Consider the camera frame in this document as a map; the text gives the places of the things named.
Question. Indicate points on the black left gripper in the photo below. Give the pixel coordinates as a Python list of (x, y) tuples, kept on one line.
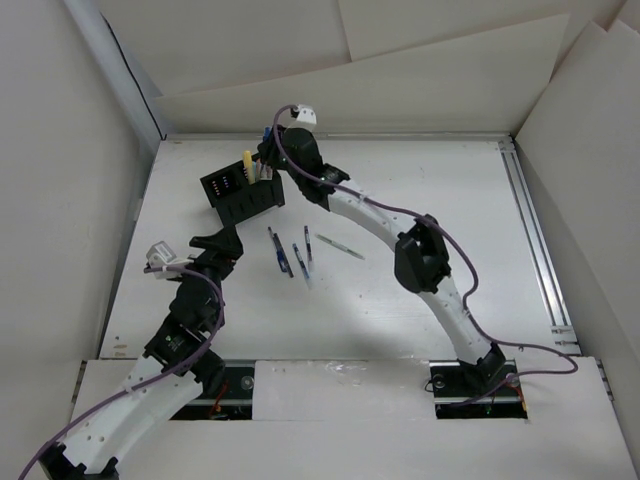
[(222, 250)]

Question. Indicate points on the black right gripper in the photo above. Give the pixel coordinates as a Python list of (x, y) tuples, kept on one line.
[(268, 151)]

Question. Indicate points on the clear blue spray bottle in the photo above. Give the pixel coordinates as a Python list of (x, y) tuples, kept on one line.
[(267, 140)]

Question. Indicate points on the yellow highlighter marker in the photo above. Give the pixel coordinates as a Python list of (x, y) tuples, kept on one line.
[(249, 167)]

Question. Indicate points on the dark blue clip pen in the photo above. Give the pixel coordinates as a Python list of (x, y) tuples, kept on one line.
[(281, 256)]

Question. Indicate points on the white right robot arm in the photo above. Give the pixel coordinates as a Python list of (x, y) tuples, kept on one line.
[(421, 260)]

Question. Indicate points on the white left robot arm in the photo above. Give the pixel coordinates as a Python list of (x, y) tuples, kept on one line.
[(177, 364)]

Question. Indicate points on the black slotted organizer box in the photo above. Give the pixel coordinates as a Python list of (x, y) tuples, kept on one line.
[(236, 200)]

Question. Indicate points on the green thin pen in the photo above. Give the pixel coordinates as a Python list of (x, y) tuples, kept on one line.
[(339, 246)]

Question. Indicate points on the blue clear gel pen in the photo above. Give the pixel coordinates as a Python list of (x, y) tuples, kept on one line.
[(304, 269)]

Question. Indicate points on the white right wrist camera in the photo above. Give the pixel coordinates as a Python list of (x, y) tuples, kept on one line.
[(303, 117)]

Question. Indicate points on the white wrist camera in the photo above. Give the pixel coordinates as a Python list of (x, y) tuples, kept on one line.
[(159, 257), (303, 117)]

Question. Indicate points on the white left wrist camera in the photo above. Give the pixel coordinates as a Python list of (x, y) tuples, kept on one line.
[(159, 257)]

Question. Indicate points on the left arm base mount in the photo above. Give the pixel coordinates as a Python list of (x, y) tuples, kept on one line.
[(232, 401)]

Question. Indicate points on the aluminium rail back edge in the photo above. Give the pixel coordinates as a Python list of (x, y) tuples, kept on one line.
[(436, 136)]

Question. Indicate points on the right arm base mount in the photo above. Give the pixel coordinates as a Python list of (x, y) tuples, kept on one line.
[(455, 398)]

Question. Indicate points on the aluminium rail right side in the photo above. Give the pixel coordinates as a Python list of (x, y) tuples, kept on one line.
[(561, 327)]

